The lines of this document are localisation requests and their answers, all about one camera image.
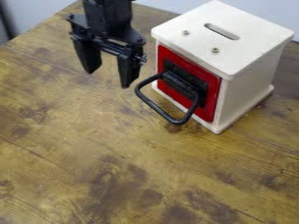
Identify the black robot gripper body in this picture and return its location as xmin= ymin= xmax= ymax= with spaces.
xmin=67 ymin=0 xmax=146 ymax=60

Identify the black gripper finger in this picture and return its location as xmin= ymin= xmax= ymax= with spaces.
xmin=72 ymin=39 xmax=103 ymax=74
xmin=117 ymin=53 xmax=143 ymax=88

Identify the red wooden drawer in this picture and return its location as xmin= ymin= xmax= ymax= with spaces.
xmin=134 ymin=44 xmax=222 ymax=127

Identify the white wooden cabinet box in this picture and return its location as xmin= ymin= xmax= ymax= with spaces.
xmin=151 ymin=0 xmax=294 ymax=134

